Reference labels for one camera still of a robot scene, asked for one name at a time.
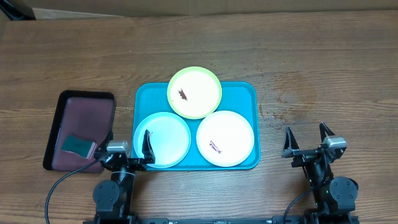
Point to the white plate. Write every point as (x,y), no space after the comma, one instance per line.
(225,138)

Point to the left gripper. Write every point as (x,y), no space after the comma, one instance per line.
(140,163)

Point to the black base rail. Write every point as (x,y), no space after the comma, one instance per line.
(274,220)

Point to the teal plastic tray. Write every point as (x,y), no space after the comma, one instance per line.
(239,97)

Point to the black object top left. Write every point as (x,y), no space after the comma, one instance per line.
(17,10)

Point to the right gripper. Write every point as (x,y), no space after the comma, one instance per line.
(290,150)

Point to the light blue plate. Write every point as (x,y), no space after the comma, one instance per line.
(169,136)

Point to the yellow-green plate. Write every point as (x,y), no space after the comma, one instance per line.
(194,92)

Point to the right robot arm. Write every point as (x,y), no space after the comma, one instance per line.
(334,196)

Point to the cardboard board at back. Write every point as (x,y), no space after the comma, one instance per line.
(204,7)

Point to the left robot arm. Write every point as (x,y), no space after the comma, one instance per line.
(113,197)

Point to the pink and green sponge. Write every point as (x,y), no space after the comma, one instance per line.
(80,147)

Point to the black tray with maroon liquid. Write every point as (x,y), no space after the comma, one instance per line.
(85,114)

